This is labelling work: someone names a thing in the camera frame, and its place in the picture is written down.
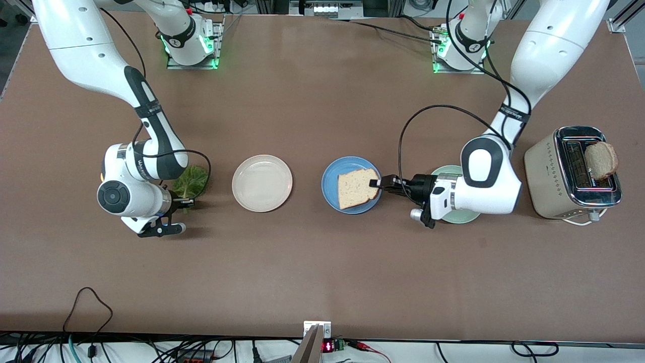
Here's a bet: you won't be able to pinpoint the green lettuce leaf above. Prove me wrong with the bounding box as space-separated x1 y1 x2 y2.
171 165 210 213

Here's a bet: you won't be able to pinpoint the bread slice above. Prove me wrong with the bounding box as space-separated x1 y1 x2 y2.
585 142 619 183
337 169 381 210

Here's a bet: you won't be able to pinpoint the mint green round plate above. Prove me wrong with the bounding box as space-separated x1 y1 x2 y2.
431 165 482 224

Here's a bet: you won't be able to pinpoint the blue round plate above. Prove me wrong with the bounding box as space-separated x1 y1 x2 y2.
321 156 383 215

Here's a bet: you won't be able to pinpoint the beige round plate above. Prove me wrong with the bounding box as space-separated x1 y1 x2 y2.
232 154 293 213

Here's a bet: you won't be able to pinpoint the beige chrome toaster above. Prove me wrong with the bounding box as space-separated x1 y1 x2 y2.
524 126 623 221

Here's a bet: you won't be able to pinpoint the grey electronics box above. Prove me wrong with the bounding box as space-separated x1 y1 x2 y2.
290 0 364 18

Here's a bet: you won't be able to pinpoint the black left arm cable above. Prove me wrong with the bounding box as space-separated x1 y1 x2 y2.
398 0 532 197

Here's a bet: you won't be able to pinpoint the thin black looped cable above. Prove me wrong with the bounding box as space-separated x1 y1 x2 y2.
63 287 114 363

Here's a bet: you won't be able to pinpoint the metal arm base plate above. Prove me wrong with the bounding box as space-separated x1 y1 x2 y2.
166 20 223 70
432 25 487 75

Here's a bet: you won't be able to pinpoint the black cable bundle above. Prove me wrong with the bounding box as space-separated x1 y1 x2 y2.
0 333 303 363

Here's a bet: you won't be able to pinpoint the long black table cable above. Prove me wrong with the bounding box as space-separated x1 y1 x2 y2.
330 19 444 43

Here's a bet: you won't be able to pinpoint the silver metal bracket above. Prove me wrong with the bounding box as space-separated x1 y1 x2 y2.
303 321 332 339

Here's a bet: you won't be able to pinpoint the white toaster power cord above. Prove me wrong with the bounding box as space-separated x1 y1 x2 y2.
561 208 605 226

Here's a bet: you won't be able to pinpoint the red clip wires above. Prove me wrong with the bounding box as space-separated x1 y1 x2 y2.
348 340 391 363

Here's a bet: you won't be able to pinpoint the grey camera mounting bar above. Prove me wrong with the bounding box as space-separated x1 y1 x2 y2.
291 325 323 363

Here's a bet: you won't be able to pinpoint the short black coiled cable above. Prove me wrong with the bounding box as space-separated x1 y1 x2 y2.
511 341 560 357

